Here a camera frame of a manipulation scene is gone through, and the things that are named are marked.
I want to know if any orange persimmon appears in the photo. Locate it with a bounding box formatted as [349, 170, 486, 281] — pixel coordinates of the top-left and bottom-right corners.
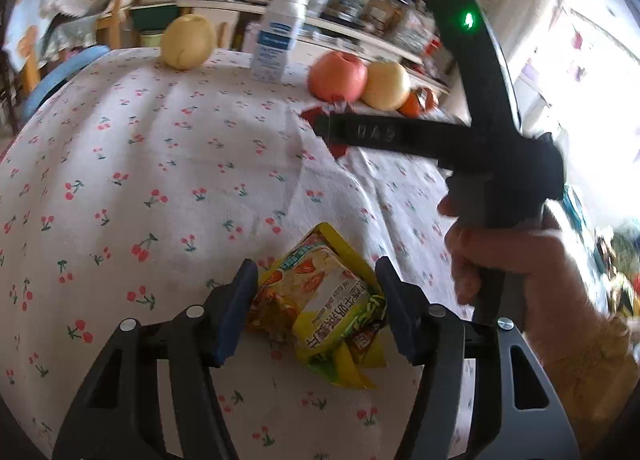
[397, 87, 440, 118]

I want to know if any yellow pear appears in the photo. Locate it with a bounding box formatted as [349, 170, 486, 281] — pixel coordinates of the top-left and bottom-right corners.
[160, 14, 217, 71]

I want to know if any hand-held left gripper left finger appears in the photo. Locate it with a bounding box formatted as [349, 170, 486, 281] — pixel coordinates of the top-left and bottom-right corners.
[52, 259, 259, 460]

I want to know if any yellow snack packet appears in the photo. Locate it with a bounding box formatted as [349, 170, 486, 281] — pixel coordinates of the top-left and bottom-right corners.
[247, 222, 388, 391]

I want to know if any white television cabinet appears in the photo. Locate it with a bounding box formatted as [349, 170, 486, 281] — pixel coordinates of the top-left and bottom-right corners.
[175, 0, 451, 90]

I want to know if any orange print dining tablecloth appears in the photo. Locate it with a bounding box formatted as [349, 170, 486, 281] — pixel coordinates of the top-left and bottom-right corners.
[2, 0, 66, 73]

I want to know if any cherry print tablecloth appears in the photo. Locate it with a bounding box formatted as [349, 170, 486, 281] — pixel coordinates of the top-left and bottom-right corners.
[0, 47, 476, 460]

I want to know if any person's right hand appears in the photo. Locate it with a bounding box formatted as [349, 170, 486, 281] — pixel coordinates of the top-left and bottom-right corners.
[437, 195, 608, 356]

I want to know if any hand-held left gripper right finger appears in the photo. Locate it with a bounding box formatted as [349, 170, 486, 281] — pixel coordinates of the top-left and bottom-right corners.
[375, 256, 581, 460]

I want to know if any red wrapper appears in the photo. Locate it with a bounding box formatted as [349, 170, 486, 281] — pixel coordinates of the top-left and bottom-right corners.
[300, 102, 351, 161]

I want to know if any person's right forearm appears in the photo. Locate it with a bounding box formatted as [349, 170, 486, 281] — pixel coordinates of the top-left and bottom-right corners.
[525, 315, 640, 451]

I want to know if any light blue chair backrest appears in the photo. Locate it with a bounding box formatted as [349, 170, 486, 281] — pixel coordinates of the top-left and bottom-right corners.
[24, 44, 110, 113]

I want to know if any white bottle with blue label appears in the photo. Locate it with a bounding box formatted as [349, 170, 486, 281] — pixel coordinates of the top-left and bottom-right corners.
[250, 0, 311, 84]

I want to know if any dark green basin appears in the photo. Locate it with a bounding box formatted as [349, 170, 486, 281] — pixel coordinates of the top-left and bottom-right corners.
[129, 4, 180, 33]

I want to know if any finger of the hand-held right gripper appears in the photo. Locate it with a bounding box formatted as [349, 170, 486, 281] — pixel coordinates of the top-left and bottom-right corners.
[312, 111, 473, 161]

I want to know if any red apple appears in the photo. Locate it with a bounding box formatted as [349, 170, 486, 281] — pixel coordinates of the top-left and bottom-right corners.
[306, 50, 369, 103]

